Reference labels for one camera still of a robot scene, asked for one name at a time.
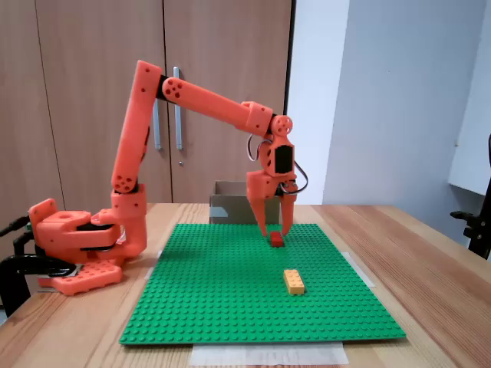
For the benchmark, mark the red lego block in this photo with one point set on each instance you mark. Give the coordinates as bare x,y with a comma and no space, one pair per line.
277,241

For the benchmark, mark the cardboard box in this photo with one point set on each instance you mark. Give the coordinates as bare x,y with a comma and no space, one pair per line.
234,211

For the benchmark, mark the yellow lego block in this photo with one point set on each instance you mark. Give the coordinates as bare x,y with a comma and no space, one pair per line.
294,283

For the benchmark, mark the green lego baseplate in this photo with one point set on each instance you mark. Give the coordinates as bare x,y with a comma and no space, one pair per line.
230,299

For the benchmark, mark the masking tape strip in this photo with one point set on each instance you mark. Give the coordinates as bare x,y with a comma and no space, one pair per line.
153,266
360,270
268,354

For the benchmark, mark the black chair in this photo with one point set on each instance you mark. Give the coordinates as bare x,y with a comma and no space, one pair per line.
477,230

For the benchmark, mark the white cabinet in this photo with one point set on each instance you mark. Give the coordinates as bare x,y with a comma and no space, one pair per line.
472,153

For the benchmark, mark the brown wooden cabinet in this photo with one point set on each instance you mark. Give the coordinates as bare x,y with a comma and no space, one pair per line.
76,57

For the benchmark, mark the black table clamp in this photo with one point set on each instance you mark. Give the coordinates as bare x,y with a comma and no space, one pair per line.
23,262

